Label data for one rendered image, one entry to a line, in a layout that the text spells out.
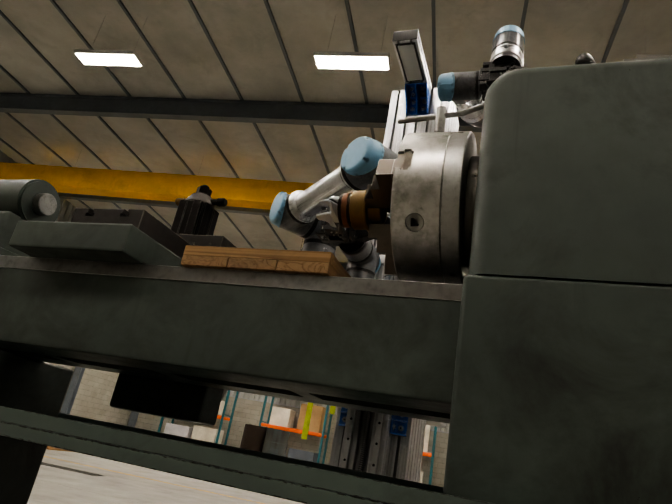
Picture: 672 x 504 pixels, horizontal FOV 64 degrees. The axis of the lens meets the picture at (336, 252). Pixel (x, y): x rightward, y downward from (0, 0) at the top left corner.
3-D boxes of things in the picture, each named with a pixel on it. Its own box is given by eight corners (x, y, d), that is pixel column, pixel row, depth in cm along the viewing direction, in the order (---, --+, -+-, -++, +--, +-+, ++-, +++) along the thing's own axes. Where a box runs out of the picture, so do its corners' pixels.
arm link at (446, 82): (461, 99, 189) (436, 62, 143) (493, 97, 185) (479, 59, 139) (460, 132, 190) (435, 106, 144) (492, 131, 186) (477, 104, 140)
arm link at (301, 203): (297, 242, 190) (405, 183, 149) (261, 227, 182) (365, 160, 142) (302, 213, 195) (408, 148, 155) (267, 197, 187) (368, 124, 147)
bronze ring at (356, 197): (390, 200, 119) (350, 201, 122) (381, 179, 111) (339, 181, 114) (386, 238, 116) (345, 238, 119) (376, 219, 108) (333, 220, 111)
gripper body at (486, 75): (479, 110, 125) (484, 82, 132) (518, 108, 122) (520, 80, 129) (478, 80, 119) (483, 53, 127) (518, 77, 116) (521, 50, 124)
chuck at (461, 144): (471, 305, 117) (481, 175, 126) (454, 263, 89) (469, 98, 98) (455, 304, 118) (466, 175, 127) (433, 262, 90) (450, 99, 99)
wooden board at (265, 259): (377, 330, 122) (379, 313, 124) (327, 273, 91) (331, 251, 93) (260, 318, 133) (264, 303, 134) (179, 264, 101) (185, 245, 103)
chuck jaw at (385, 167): (423, 191, 109) (414, 150, 100) (419, 211, 107) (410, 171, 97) (371, 191, 113) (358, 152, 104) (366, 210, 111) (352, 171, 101)
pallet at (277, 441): (287, 476, 1289) (295, 432, 1325) (275, 475, 1219) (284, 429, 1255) (242, 467, 1326) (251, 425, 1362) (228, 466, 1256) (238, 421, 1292)
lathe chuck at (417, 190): (455, 304, 118) (466, 175, 127) (433, 262, 90) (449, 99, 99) (414, 301, 121) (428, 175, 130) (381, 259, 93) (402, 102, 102)
